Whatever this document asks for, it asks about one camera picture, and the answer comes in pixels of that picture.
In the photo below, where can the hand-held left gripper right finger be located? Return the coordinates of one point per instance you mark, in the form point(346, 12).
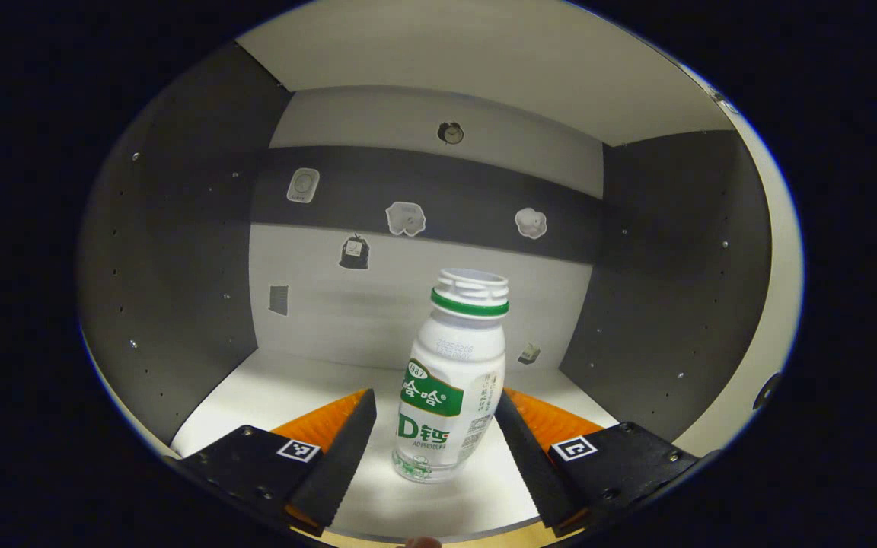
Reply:
point(537, 472)

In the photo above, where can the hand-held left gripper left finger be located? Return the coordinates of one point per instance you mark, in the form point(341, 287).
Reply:
point(339, 472)

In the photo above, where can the white green-label drink bottle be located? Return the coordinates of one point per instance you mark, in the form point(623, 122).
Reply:
point(454, 365)

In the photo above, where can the white cabinet shelf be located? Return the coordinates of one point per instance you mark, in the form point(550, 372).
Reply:
point(484, 53)
point(271, 396)

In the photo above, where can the white and grey cabinet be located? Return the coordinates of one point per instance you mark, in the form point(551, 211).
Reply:
point(180, 228)

